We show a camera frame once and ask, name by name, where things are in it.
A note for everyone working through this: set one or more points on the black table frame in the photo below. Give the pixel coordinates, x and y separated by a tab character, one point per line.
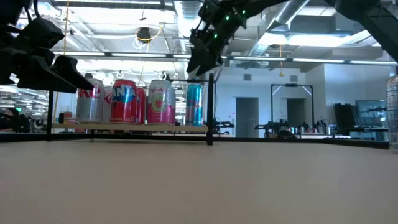
18	137

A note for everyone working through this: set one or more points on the background black robot arm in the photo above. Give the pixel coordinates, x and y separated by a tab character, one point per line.
275	127
224	124

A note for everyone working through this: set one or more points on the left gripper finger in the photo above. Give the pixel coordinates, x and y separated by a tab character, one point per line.
73	70
43	79

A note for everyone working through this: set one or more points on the blue Red Bull can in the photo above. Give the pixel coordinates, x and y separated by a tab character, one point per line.
392	118
194	105

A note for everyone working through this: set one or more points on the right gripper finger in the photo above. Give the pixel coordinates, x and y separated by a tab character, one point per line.
194	60
206	63

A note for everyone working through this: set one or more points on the grey computer monitor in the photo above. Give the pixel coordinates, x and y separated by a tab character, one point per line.
371	110

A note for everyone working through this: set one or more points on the person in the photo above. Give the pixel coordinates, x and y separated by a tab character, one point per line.
12	119

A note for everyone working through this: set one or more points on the pink Spindrift can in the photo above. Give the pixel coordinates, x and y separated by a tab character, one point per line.
160	102

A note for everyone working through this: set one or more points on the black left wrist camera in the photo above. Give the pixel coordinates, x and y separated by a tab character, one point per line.
40	32

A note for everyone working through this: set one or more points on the black ceiling dome camera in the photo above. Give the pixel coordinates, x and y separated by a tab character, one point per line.
144	35

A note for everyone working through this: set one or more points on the silver Diet Coke can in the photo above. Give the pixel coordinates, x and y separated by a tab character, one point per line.
107	107
90	105

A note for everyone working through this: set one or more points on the red Fanta strawberry can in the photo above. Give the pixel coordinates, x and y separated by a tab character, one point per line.
141	107
123	102

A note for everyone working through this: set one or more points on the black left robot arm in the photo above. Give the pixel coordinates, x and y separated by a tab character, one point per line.
9	9

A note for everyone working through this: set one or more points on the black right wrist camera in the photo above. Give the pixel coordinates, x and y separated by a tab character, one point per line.
207	12

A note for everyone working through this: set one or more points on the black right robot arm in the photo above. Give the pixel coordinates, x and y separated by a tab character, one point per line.
373	21

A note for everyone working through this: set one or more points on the colourful boxes stack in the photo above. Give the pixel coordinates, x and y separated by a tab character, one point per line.
66	117

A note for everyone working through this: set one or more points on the dark background desk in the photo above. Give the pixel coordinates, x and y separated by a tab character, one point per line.
367	129

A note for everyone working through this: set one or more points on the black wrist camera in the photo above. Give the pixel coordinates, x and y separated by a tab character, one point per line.
40	32
207	12

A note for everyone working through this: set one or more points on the wooden shelf board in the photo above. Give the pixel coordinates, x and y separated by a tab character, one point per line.
124	127

